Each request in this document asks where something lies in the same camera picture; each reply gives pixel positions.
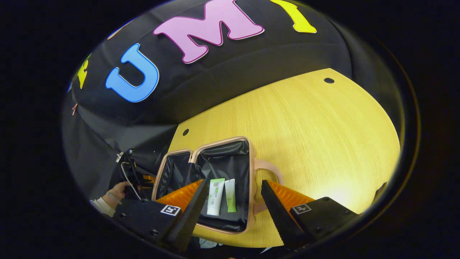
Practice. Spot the white tube with green label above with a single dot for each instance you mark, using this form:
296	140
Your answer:
215	201

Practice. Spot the black backdrop cloth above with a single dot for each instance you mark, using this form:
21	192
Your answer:
215	82

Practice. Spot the green and white tube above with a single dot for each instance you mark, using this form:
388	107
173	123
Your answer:
230	201

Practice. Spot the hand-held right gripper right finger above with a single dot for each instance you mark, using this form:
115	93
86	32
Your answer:
276	216

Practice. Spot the pink suitcase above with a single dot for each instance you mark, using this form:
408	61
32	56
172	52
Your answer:
230	154

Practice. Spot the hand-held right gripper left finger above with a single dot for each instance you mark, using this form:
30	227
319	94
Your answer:
190	216

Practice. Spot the brown cloth clip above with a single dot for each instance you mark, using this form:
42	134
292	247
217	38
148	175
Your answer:
74	109

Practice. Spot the metal cloth clip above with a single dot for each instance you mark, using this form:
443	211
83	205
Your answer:
119	157

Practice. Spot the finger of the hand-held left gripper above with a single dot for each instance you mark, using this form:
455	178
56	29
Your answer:
149	177
146	186

